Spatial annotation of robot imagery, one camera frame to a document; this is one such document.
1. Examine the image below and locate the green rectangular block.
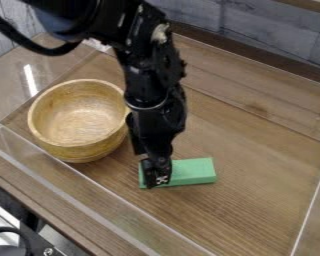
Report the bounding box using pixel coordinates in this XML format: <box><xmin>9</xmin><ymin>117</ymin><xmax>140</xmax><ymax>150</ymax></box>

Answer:
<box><xmin>137</xmin><ymin>157</ymin><xmax>217</xmax><ymax>190</ymax></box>

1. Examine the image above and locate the wooden bowl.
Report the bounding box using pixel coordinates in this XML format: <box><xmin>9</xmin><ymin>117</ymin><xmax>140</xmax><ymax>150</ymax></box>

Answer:
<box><xmin>27</xmin><ymin>79</ymin><xmax>129</xmax><ymax>163</ymax></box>

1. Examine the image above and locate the black metal table bracket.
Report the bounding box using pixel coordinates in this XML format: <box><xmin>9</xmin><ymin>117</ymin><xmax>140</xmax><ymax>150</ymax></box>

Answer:
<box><xmin>19</xmin><ymin>220</ymin><xmax>66</xmax><ymax>256</ymax></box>

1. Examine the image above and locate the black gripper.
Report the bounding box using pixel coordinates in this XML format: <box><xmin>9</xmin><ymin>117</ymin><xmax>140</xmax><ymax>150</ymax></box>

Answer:
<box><xmin>125</xmin><ymin>84</ymin><xmax>188</xmax><ymax>189</ymax></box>

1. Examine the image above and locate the clear acrylic tray wall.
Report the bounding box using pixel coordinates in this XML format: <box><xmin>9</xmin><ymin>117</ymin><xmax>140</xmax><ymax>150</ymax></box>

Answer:
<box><xmin>0</xmin><ymin>27</ymin><xmax>320</xmax><ymax>256</ymax></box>

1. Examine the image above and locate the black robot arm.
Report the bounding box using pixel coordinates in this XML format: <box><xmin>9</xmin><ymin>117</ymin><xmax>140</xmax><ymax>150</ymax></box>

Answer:
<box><xmin>0</xmin><ymin>0</ymin><xmax>188</xmax><ymax>188</ymax></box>

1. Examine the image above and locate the black cable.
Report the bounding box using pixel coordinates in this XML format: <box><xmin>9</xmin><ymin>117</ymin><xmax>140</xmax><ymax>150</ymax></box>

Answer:
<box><xmin>0</xmin><ymin>227</ymin><xmax>31</xmax><ymax>256</ymax></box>

